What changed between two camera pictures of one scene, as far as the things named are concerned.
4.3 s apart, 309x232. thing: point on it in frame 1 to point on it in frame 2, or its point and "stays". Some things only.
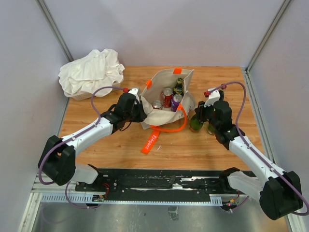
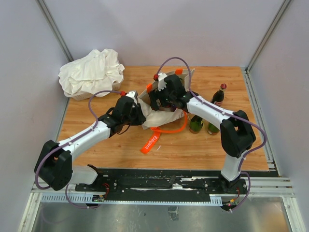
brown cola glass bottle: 221,92 stays
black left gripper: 142,115 stays
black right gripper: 201,109 to 154,95
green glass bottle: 195,124 stays
